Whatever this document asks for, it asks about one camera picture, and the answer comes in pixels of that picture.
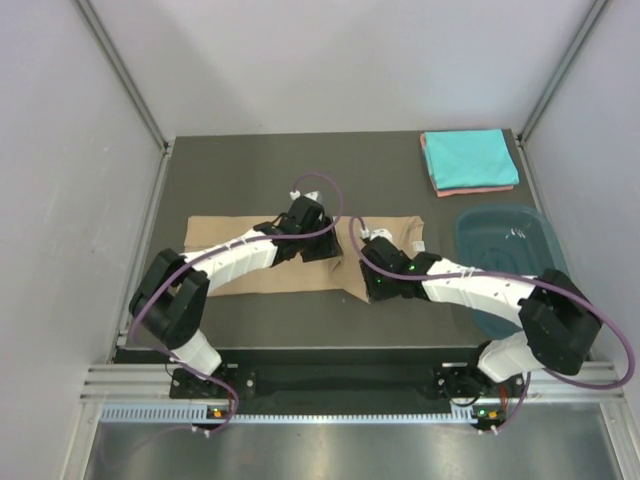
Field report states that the beige t shirt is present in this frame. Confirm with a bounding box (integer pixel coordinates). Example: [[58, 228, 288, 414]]
[[184, 216, 425, 302]]

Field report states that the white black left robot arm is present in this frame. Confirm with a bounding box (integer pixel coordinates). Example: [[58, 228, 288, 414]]
[[129, 191, 342, 397]]

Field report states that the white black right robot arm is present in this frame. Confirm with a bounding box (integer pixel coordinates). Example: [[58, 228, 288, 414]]
[[360, 235, 602, 396]]

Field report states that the teal plastic bin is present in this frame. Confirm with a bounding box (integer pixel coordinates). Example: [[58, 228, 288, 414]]
[[453, 203, 569, 339]]

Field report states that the folded turquoise t shirt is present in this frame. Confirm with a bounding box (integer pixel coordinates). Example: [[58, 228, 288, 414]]
[[424, 129, 520, 189]]

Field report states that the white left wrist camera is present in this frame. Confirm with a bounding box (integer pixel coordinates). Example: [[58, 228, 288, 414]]
[[289, 190, 323, 203]]

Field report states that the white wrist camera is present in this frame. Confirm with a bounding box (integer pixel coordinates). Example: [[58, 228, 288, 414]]
[[289, 190, 323, 203], [360, 228, 393, 242]]

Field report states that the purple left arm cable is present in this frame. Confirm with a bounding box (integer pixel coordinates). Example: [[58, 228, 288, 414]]
[[128, 172, 346, 441]]

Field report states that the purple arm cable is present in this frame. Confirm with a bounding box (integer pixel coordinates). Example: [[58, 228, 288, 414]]
[[128, 172, 346, 441], [348, 215, 637, 436]]

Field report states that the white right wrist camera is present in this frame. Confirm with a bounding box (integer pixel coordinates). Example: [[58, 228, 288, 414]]
[[360, 228, 393, 242]]

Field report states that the grey slotted cable duct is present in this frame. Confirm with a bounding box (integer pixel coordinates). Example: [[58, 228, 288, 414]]
[[100, 404, 501, 425]]

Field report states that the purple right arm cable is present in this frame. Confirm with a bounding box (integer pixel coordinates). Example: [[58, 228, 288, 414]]
[[348, 215, 637, 436]]

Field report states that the aluminium front frame rail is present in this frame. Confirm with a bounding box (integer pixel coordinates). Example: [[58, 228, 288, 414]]
[[81, 361, 624, 403]]

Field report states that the left aluminium corner post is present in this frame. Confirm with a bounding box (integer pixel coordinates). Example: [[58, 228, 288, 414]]
[[71, 0, 169, 150]]

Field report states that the aluminium corner post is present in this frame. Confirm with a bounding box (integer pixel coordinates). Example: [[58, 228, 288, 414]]
[[517, 0, 612, 145], [71, 0, 169, 150]]

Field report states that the right aluminium corner post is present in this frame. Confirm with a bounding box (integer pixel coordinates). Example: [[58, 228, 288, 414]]
[[517, 0, 612, 145]]

